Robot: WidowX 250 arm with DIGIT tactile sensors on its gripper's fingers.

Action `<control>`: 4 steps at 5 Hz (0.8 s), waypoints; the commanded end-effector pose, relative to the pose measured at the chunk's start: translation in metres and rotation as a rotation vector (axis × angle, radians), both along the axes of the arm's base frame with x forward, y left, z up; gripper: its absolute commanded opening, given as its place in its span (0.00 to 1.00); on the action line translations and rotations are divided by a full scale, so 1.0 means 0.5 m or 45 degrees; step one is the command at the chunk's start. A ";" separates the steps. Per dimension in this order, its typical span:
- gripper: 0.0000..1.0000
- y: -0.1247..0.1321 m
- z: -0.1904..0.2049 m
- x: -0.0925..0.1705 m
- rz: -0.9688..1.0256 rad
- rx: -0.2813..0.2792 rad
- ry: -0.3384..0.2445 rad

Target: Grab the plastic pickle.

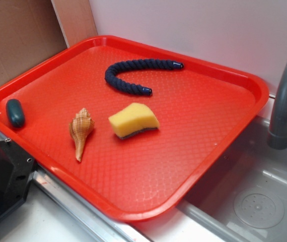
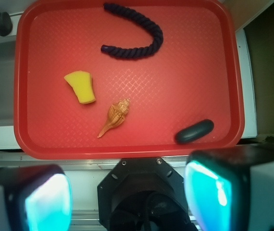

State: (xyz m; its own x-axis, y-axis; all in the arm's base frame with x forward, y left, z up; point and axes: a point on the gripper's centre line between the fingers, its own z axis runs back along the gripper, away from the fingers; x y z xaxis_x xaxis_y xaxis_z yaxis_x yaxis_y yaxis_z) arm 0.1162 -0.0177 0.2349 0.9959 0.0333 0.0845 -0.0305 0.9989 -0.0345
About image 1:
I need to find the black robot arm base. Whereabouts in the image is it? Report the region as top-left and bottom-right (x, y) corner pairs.
(0, 139), (36, 220)

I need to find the dark green plastic pickle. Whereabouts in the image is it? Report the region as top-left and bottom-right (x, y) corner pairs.
(6, 99), (25, 128)

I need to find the yellow kitchen sponge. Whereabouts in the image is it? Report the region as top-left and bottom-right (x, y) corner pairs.
(108, 102), (160, 139)

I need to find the red plastic tray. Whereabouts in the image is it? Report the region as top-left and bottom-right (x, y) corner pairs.
(0, 36), (269, 222)

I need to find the brown striped conch shell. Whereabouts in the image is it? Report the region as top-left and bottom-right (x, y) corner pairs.
(69, 108), (95, 163)

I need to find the grey plastic sink basin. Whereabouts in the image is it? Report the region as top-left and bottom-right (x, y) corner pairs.
(135, 118), (287, 241)

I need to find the grey plastic faucet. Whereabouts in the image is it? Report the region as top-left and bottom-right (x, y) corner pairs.
(267, 37), (287, 150)

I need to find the brown cardboard panel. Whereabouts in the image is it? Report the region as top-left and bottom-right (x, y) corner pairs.
(0, 1), (97, 86)

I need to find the dark blue twisted rope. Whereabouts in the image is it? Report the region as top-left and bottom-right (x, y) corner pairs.
(104, 58), (185, 97)

